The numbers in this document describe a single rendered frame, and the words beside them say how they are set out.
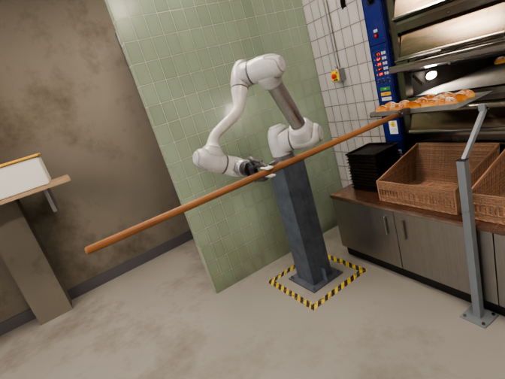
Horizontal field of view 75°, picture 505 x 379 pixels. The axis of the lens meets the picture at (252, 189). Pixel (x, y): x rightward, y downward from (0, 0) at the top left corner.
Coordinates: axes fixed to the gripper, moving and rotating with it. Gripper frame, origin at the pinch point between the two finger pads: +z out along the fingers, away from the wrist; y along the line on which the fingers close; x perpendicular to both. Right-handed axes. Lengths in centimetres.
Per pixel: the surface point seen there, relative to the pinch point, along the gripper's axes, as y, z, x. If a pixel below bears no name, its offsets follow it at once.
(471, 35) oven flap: -29, 15, -144
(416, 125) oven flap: 22, -28, -145
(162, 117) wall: -35, -127, 3
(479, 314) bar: 116, 38, -85
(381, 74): -18, -49, -144
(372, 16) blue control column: -59, -49, -144
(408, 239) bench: 84, -7, -92
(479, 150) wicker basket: 39, 15, -141
